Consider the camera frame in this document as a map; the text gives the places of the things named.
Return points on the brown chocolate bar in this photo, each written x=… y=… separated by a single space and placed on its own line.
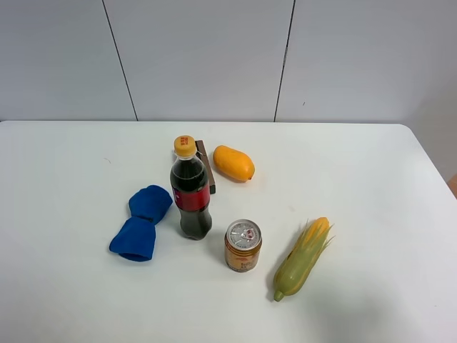
x=203 y=156

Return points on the blue cloth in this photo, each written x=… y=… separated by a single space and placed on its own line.
x=136 y=239

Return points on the cola bottle with yellow cap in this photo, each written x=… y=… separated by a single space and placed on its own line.
x=190 y=184

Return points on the corn cob with green husk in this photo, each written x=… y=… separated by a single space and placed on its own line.
x=296 y=267

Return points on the yellow mango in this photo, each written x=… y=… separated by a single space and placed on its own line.
x=233 y=163

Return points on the gold drink can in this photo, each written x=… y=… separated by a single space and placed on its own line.
x=243 y=242

